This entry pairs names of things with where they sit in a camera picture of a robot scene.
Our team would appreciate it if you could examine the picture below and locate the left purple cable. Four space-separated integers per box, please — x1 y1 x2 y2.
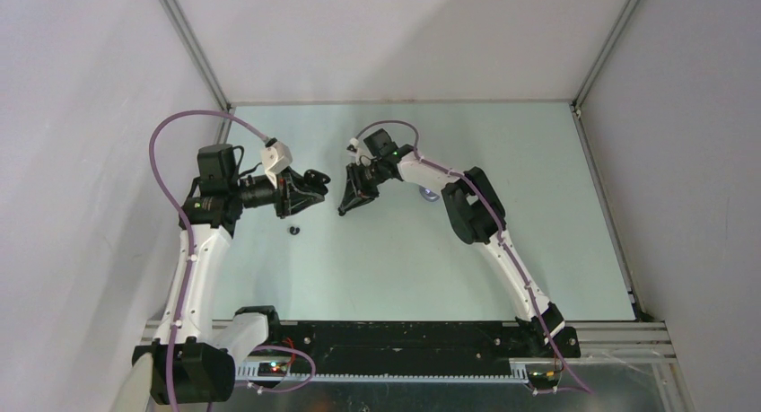
148 110 316 412

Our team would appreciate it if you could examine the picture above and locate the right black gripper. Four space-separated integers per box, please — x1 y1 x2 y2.
341 160 388 212

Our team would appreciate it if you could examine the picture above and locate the purple cable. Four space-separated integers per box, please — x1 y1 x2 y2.
148 110 316 412
354 119 596 396

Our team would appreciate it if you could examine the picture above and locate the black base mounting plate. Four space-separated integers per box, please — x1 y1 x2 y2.
245 320 581 376

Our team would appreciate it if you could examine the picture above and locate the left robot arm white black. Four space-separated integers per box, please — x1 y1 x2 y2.
133 139 330 410

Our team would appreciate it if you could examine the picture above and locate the grey slotted cable duct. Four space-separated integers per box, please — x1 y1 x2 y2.
235 361 529 384

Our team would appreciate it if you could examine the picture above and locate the right controller board with leds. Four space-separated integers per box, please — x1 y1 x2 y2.
528 370 563 390

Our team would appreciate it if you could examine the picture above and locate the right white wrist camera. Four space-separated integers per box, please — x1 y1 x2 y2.
346 137 366 163

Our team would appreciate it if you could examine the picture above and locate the controller board with leds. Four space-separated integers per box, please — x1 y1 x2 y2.
257 362 289 378
528 370 563 390

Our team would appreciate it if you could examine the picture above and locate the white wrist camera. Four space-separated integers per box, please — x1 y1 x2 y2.
260 138 293 187
346 137 366 163

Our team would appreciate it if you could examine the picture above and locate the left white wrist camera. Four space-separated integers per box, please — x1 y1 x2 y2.
260 138 293 187

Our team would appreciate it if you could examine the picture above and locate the purple earbud charging case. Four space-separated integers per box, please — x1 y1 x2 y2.
419 187 441 202

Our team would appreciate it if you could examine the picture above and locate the left controller board with leds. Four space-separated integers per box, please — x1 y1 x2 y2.
257 362 289 378

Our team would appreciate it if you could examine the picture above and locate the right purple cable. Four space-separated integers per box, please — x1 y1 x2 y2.
354 119 596 396

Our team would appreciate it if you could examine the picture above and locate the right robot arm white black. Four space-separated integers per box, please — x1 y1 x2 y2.
337 128 565 356

